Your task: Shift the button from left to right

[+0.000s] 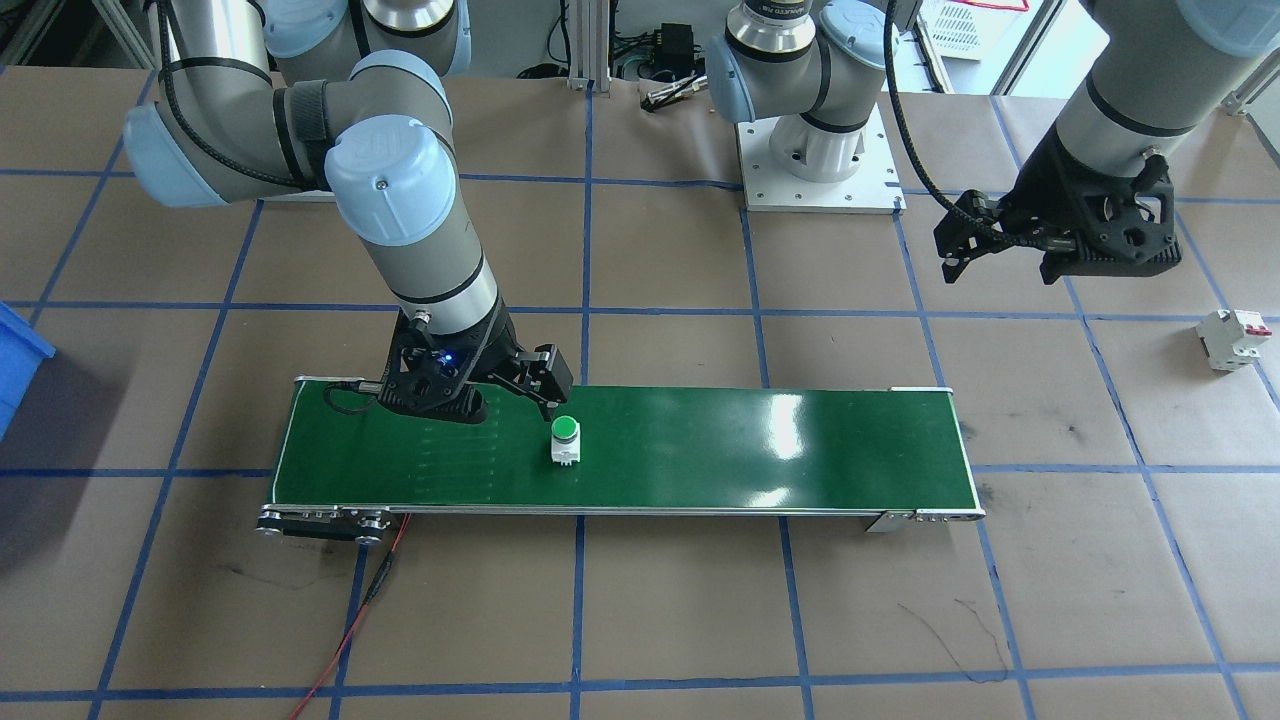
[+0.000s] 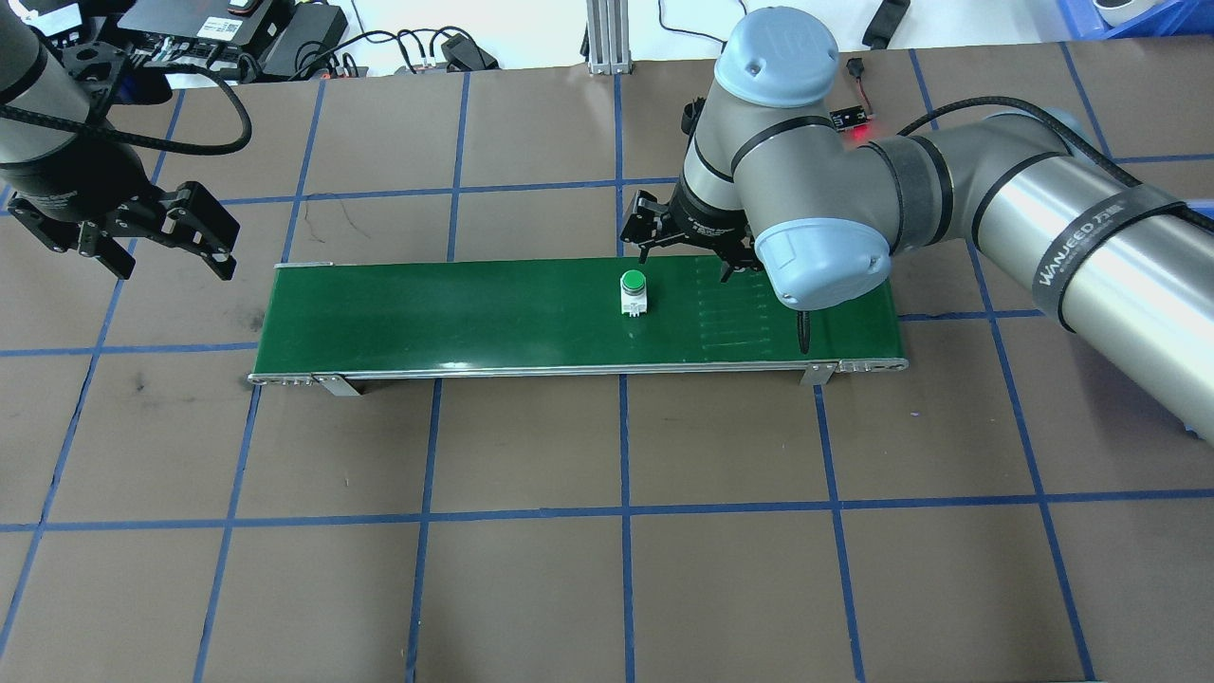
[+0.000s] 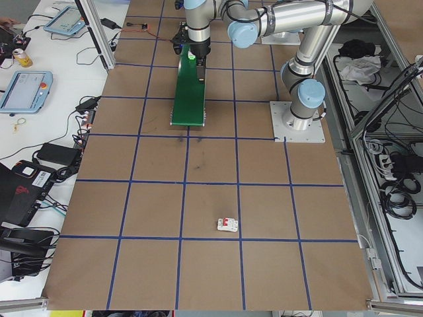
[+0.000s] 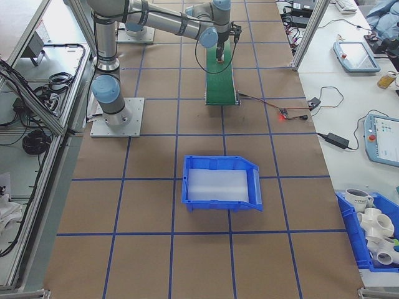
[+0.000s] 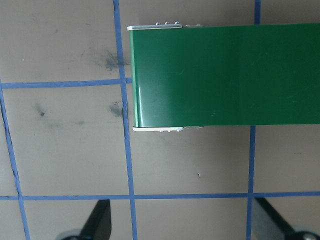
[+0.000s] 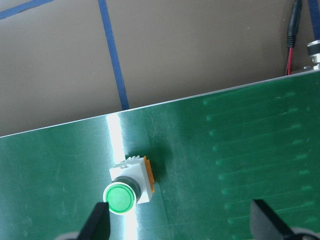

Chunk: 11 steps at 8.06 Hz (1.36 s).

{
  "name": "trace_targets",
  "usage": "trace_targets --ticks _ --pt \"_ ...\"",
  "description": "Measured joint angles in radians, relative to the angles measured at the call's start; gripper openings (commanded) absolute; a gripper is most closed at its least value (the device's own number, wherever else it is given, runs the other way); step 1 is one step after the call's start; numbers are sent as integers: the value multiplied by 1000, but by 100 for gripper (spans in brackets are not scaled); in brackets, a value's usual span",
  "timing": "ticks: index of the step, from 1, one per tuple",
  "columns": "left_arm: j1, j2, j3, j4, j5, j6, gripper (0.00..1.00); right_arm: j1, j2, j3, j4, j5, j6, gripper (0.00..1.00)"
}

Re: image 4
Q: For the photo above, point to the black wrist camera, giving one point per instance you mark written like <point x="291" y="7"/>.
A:
<point x="236" y="31"/>

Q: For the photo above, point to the black case with white label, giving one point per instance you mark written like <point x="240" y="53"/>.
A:
<point x="302" y="4"/>

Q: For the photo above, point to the small circuit board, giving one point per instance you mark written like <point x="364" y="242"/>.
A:
<point x="283" y="112"/>

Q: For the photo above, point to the green conveyor belt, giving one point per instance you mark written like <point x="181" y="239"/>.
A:
<point x="219" y="87"/>

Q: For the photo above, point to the light blue teach pendant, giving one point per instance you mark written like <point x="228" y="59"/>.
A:
<point x="385" y="137"/>
<point x="357" y="56"/>

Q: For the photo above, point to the empty blue plastic bin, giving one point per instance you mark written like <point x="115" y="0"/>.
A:
<point x="218" y="206"/>

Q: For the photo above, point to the small green object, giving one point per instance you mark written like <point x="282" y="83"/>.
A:
<point x="396" y="244"/>

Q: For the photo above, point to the black device with red buttons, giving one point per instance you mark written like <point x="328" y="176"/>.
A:
<point x="375" y="43"/>

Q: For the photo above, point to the small black switch box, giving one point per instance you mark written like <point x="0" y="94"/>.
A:
<point x="314" y="102"/>

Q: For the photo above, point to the V-shaped metal bar frame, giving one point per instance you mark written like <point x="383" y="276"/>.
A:
<point x="54" y="124"/>

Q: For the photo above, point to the small black power adapter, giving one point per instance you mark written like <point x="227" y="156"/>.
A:
<point x="337" y="139"/>

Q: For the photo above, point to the white pipe fitting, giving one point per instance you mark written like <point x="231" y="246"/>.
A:
<point x="374" y="221"/>
<point x="381" y="249"/>

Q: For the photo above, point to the white printed mug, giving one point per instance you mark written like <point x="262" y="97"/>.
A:
<point x="357" y="199"/>

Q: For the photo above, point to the black barrel connector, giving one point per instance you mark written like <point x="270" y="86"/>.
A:
<point x="303" y="117"/>

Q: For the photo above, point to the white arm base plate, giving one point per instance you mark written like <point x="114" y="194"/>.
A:
<point x="134" y="124"/>
<point x="149" y="39"/>

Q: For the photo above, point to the white cloth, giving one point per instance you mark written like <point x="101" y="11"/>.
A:
<point x="9" y="208"/>

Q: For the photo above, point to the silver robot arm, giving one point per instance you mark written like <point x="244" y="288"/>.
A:
<point x="106" y="46"/>
<point x="135" y="29"/>

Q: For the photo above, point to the grey metal box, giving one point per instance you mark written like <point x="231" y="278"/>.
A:
<point x="32" y="46"/>

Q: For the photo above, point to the large black power adapter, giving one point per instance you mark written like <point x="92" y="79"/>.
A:
<point x="298" y="20"/>

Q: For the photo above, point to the aluminium profile post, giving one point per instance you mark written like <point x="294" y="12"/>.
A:
<point x="308" y="31"/>
<point x="78" y="21"/>

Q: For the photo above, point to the power strip with plugs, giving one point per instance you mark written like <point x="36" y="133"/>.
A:
<point x="293" y="37"/>

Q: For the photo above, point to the blue bin with pipe fittings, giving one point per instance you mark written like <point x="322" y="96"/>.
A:
<point x="352" y="236"/>

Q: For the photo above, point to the white keyboard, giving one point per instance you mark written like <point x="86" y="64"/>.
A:
<point x="346" y="7"/>

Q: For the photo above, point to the aluminium profile bar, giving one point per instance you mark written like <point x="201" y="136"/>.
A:
<point x="378" y="293"/>
<point x="25" y="294"/>

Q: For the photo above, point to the person in light blue shirt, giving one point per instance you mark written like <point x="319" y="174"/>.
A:
<point x="383" y="18"/>

